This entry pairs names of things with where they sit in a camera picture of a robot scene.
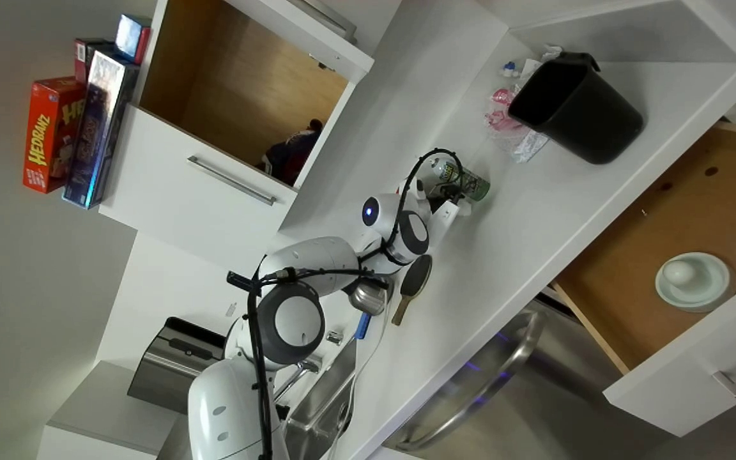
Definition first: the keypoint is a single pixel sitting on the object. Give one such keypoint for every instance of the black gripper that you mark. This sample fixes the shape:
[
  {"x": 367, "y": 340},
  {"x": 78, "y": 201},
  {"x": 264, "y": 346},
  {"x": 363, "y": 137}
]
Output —
[{"x": 438, "y": 181}]

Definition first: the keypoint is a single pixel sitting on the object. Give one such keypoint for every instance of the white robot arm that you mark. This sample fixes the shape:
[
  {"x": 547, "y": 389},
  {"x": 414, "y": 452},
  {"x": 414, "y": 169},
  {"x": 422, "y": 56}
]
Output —
[{"x": 230, "y": 406}]

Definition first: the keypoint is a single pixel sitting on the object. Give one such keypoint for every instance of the black plastic bin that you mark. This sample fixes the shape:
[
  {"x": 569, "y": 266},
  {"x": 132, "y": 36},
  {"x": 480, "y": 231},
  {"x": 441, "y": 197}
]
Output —
[{"x": 572, "y": 105}]

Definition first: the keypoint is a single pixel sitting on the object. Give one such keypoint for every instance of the pink plastic wrapper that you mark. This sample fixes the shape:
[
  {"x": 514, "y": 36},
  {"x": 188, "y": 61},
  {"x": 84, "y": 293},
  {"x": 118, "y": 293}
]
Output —
[{"x": 521, "y": 142}]

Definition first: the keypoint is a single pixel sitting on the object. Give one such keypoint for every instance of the black spoon utensil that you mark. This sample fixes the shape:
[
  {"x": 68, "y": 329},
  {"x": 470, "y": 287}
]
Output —
[{"x": 411, "y": 286}]

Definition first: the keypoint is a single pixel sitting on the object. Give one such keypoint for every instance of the stainless steel sink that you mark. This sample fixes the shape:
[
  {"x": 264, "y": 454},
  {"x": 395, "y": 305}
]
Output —
[{"x": 474, "y": 385}]

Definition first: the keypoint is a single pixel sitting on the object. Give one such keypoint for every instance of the open wooden drawer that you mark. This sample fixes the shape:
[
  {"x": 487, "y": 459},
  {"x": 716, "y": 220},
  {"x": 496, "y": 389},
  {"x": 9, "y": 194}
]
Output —
[{"x": 676, "y": 369}]

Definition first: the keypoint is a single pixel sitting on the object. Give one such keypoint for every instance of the white bowl in drawer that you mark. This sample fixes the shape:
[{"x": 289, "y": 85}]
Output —
[{"x": 693, "y": 282}]

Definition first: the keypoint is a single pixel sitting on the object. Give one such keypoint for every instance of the small blue box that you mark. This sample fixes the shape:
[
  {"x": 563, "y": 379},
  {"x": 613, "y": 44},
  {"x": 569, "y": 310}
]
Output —
[{"x": 132, "y": 36}]

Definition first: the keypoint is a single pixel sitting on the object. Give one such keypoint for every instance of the blue game box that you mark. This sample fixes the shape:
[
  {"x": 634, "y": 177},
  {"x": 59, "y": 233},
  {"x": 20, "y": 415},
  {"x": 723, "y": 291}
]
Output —
[{"x": 109, "y": 93}]

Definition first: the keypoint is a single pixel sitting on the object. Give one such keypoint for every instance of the dark red box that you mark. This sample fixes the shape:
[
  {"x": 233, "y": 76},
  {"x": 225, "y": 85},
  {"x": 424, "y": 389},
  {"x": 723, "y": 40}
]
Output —
[{"x": 84, "y": 49}]

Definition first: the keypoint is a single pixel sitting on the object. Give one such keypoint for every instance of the red game box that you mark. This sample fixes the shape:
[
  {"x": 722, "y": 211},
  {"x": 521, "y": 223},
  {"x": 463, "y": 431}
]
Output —
[{"x": 55, "y": 117}]

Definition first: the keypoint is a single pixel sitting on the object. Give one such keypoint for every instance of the white open wall cabinet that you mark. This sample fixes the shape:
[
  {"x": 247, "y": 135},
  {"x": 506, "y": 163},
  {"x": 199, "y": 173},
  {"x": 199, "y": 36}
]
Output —
[{"x": 225, "y": 80}]

